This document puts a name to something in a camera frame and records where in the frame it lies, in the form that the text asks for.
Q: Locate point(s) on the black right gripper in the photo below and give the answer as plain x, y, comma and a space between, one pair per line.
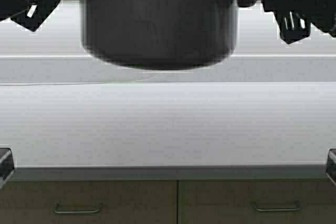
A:
294, 17

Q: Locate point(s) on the grey pot with black handles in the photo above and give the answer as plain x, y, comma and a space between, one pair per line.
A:
160, 34

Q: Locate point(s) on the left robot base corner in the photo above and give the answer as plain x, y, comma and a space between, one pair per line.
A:
7, 165

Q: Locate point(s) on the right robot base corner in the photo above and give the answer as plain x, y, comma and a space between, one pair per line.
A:
330, 166

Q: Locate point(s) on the right wooden drawer front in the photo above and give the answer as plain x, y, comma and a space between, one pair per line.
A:
229, 201

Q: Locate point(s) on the wooden drawer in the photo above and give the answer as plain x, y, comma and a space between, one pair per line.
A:
123, 201
229, 201

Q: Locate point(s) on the left wooden drawer front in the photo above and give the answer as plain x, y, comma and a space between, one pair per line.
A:
123, 201

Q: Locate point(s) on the right drawer metal handle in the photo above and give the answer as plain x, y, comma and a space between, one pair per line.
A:
293, 206

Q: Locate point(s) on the drawer metal handle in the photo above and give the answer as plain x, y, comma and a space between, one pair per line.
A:
77, 210
293, 206

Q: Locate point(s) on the left drawer metal handle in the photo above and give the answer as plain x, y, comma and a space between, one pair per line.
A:
77, 210

